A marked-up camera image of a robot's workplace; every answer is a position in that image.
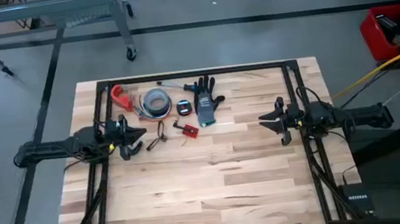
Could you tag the blue and black screwdriver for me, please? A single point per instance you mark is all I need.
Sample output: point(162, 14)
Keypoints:
point(189, 87)

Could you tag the grey duct tape roll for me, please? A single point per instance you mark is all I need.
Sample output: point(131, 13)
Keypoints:
point(146, 104)

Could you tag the black Netgear network switch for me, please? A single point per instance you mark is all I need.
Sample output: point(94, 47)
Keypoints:
point(358, 199)

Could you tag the black aluminium extrusion frame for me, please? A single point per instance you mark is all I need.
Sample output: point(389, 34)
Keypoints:
point(165, 77)

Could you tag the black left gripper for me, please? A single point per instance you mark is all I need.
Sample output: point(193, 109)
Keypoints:
point(123, 136)

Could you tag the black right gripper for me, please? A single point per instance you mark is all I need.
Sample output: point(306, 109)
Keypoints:
point(290, 118)

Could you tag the red tape dispenser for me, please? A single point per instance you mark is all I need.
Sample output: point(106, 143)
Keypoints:
point(118, 95)

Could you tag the black C-clamp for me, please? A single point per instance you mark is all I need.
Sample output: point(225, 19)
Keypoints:
point(138, 146)

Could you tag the grey metal cart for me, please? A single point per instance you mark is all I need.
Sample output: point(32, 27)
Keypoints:
point(38, 7)

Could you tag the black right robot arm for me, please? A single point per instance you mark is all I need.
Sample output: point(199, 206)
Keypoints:
point(361, 117)

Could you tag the black rectangular device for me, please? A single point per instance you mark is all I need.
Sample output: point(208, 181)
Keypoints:
point(388, 25)

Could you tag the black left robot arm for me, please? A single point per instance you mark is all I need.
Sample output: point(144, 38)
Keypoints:
point(48, 150)

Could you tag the red plastic bin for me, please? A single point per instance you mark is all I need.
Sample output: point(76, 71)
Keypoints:
point(370, 37)

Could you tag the red terminal block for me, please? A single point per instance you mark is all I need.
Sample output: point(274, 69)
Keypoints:
point(191, 130)

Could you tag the grey and black work glove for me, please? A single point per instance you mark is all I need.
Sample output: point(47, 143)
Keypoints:
point(205, 105)

